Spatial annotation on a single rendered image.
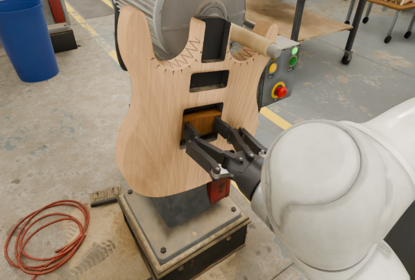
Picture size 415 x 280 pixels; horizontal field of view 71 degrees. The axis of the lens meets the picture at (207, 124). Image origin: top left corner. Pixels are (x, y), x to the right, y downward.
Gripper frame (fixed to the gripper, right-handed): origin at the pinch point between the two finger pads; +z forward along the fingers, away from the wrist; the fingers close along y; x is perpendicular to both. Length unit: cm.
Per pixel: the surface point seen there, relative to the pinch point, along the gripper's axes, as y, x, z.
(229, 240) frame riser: 44, -89, 21
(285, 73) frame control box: 43.8, 0.9, 16.7
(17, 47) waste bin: -19, -72, 280
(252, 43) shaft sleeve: 9.4, 17.4, 0.3
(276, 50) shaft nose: 10.4, 17.7, -5.4
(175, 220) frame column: 18, -74, 33
